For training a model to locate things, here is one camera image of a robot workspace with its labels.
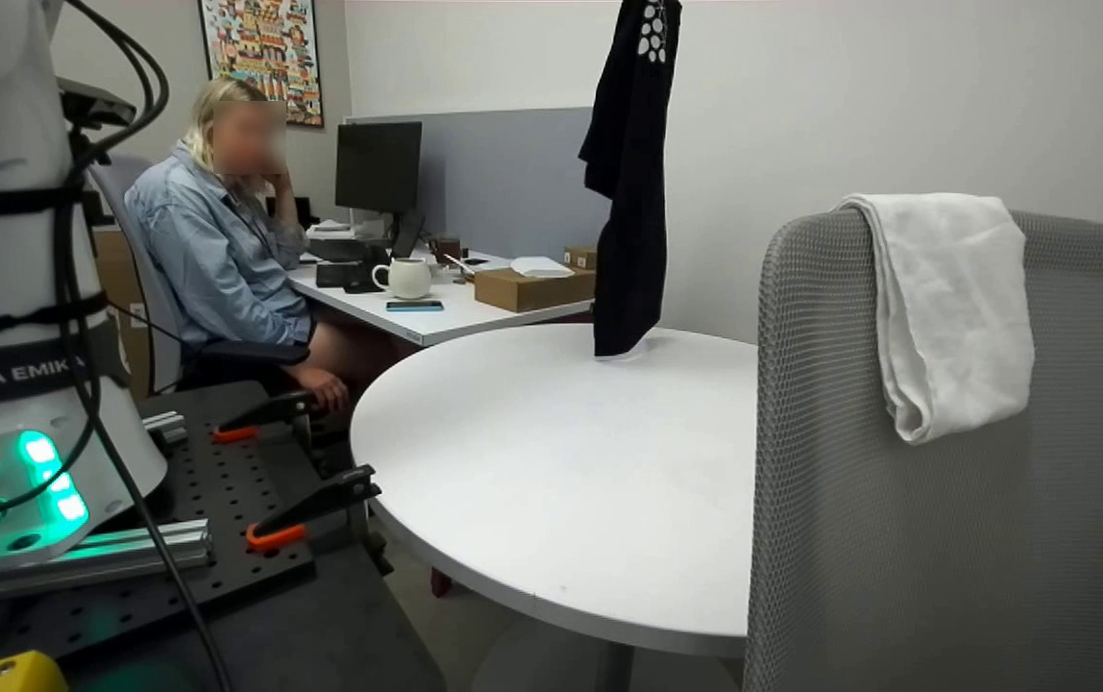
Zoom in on black t-shirt white print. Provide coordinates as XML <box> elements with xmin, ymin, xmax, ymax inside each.
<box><xmin>575</xmin><ymin>0</ymin><xmax>683</xmax><ymax>361</ymax></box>

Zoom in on seated person denim shirt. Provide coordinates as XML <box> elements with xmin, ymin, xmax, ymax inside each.
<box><xmin>120</xmin><ymin>75</ymin><xmax>405</xmax><ymax>428</ymax></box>

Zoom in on grey mesh office chair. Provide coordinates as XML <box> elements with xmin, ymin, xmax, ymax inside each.
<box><xmin>742</xmin><ymin>202</ymin><xmax>1103</xmax><ymax>692</ymax></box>

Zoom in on brown cardboard box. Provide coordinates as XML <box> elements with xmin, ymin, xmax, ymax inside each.
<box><xmin>470</xmin><ymin>260</ymin><xmax>600</xmax><ymax>315</ymax></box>

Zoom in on white padded envelope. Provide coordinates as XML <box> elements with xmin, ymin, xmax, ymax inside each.
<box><xmin>505</xmin><ymin>255</ymin><xmax>575</xmax><ymax>282</ymax></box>

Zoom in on white office desk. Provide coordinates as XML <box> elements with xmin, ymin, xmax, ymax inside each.
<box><xmin>283</xmin><ymin>260</ymin><xmax>600</xmax><ymax>351</ymax></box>

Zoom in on round white table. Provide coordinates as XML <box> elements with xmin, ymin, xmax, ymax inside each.
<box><xmin>345</xmin><ymin>317</ymin><xmax>760</xmax><ymax>666</ymax></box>

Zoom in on white mug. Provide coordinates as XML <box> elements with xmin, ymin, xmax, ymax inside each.
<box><xmin>368</xmin><ymin>255</ymin><xmax>439</xmax><ymax>309</ymax></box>

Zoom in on grey office partition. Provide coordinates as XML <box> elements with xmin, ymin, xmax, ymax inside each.
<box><xmin>343</xmin><ymin>107</ymin><xmax>602</xmax><ymax>260</ymax></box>

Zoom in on black desk equipment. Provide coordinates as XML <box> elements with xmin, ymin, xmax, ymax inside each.
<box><xmin>299</xmin><ymin>219</ymin><xmax>382</xmax><ymax>292</ymax></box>

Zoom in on black computer monitor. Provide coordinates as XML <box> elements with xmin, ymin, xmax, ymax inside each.
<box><xmin>330</xmin><ymin>118</ymin><xmax>427</xmax><ymax>255</ymax></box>

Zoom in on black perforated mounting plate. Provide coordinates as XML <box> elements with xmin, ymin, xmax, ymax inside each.
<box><xmin>0</xmin><ymin>406</ymin><xmax>389</xmax><ymax>669</ymax></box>

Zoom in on white towel red stripes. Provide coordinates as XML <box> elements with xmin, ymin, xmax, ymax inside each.
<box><xmin>846</xmin><ymin>187</ymin><xmax>1038</xmax><ymax>449</ymax></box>

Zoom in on colourful framed poster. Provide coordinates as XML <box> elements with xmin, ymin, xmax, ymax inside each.
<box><xmin>194</xmin><ymin>0</ymin><xmax>327</xmax><ymax>129</ymax></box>

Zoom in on yellow box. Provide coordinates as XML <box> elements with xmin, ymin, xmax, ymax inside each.
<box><xmin>0</xmin><ymin>646</ymin><xmax>72</xmax><ymax>692</ymax></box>

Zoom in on black clamp orange handle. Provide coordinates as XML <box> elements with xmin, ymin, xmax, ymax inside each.
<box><xmin>240</xmin><ymin>460</ymin><xmax>382</xmax><ymax>557</ymax></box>
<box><xmin>206</xmin><ymin>389</ymin><xmax>313</xmax><ymax>449</ymax></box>

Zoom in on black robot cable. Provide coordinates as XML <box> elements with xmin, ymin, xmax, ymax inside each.
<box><xmin>54</xmin><ymin>0</ymin><xmax>236</xmax><ymax>692</ymax></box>

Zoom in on aluminium rail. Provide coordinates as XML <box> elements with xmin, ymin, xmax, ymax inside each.
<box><xmin>0</xmin><ymin>515</ymin><xmax>216</xmax><ymax>606</ymax></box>

